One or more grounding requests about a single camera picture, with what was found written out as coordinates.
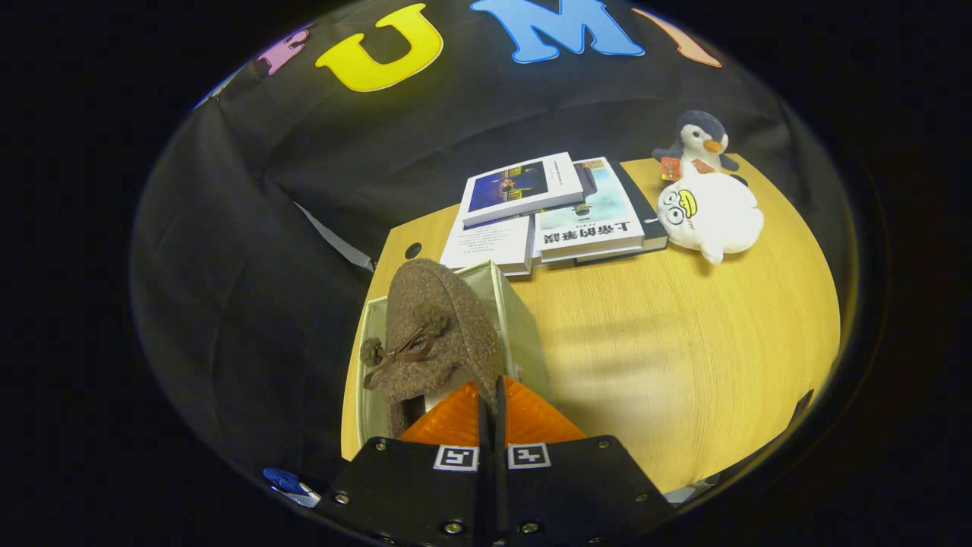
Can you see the book with pale blue cover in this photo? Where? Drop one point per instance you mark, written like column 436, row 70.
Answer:
column 600, row 220

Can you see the dark cover book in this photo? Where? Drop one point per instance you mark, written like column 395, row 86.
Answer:
column 649, row 220

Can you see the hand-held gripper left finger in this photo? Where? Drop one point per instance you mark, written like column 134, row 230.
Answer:
column 410, row 494

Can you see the white cover book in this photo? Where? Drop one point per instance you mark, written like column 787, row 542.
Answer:
column 486, row 247

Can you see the green fabric storage box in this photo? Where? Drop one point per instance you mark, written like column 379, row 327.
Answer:
column 524, row 334

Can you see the book with blue night cover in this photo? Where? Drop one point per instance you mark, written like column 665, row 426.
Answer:
column 524, row 186

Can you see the brown fuzzy shoe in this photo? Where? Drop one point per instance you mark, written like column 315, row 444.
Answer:
column 448, row 304

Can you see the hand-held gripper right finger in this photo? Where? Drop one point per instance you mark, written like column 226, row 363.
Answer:
column 577, row 494

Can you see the white seal plush toy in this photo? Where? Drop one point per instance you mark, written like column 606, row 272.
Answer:
column 717, row 220

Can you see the black backdrop cloth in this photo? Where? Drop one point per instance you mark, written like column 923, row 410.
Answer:
column 250, row 266

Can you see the grey penguin plush toy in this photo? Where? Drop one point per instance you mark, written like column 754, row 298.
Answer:
column 699, row 140

